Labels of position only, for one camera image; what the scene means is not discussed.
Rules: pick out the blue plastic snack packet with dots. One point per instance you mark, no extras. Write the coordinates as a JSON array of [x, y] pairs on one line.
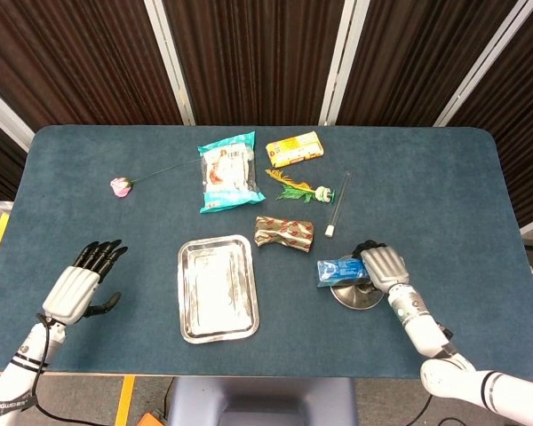
[[339, 271]]

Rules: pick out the white partition post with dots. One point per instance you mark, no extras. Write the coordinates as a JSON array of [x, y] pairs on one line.
[[171, 66], [344, 62], [484, 66], [4, 111]]

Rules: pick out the pink artificial rose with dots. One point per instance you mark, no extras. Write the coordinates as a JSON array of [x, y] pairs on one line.
[[120, 187]]

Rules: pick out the tan red-printed wrapper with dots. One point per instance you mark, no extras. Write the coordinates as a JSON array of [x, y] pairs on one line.
[[284, 233]]

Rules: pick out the yellow biscuit package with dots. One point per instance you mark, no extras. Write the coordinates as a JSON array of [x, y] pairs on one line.
[[295, 148]]

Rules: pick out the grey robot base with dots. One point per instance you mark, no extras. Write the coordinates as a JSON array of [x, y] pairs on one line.
[[262, 399]]

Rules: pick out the brown ribbed partition panel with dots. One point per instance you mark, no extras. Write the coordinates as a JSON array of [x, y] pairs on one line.
[[0, 160], [524, 133], [426, 53], [257, 57], [71, 57]]

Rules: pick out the glass tube with white cap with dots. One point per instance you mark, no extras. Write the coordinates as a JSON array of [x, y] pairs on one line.
[[337, 206]]

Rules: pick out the orange object on floor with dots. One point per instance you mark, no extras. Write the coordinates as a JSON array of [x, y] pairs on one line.
[[153, 419]]

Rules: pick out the yellow green feather toy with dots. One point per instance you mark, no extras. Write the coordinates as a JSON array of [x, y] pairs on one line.
[[293, 191]]

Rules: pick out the blue felt table cover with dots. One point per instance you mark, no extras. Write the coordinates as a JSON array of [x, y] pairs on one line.
[[93, 213]]

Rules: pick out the rectangular steel tray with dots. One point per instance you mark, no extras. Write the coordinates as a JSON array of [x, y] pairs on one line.
[[217, 288]]

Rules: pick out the teal snack bag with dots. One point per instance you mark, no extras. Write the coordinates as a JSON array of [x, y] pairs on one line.
[[228, 175]]

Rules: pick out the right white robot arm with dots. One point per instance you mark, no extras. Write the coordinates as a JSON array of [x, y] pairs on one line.
[[431, 333]]

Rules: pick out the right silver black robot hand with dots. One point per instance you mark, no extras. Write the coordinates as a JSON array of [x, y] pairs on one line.
[[386, 266]]

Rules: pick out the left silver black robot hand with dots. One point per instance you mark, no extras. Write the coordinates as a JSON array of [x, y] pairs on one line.
[[69, 293]]

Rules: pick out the round steel plate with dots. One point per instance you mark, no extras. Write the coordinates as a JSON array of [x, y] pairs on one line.
[[357, 298]]

